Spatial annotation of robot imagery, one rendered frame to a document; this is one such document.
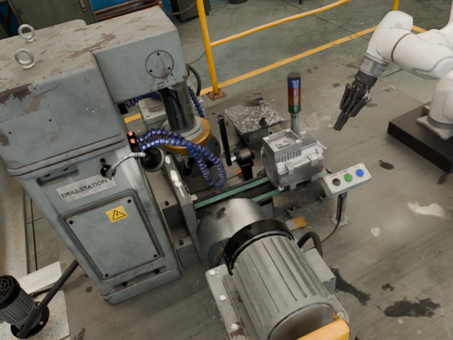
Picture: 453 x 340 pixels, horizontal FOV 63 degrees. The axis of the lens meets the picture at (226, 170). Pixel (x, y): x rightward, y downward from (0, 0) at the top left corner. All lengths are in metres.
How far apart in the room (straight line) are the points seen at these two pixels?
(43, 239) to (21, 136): 2.19
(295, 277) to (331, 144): 1.26
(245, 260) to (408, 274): 0.80
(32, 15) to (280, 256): 3.73
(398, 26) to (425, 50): 0.14
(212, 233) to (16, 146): 0.60
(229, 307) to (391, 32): 0.99
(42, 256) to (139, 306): 1.63
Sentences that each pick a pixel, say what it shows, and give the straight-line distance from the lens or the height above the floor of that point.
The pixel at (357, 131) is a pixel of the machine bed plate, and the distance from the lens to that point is 2.07.
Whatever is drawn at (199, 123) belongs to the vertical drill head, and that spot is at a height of 1.36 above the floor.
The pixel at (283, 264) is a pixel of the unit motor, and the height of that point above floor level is 1.35.
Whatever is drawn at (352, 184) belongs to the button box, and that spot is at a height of 1.05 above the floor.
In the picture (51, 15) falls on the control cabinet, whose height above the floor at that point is 0.99.
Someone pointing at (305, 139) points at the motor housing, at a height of 1.11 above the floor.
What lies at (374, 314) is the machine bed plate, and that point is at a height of 0.80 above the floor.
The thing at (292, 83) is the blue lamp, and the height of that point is 1.19.
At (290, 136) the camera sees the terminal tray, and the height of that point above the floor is 1.12.
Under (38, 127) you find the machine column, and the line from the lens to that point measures 0.99.
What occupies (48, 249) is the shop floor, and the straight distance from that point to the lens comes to 3.06.
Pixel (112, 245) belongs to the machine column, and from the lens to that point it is 1.28.
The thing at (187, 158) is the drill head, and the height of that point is 1.07.
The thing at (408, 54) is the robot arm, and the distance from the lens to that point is 1.31.
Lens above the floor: 2.06
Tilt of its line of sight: 42 degrees down
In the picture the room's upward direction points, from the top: 11 degrees counter-clockwise
